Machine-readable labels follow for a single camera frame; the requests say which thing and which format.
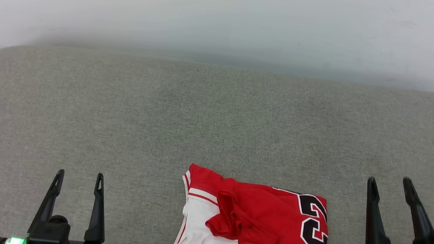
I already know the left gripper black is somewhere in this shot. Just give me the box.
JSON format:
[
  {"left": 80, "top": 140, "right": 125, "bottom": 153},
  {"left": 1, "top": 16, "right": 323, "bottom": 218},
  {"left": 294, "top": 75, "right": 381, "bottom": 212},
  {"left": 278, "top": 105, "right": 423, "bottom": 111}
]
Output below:
[{"left": 0, "top": 158, "right": 123, "bottom": 244}]

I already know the red white Bulls jersey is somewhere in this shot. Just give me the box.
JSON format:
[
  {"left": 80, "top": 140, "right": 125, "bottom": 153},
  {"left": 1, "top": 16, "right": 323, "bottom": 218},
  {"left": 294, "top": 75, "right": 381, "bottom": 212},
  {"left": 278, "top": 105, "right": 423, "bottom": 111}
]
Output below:
[{"left": 165, "top": 161, "right": 337, "bottom": 244}]

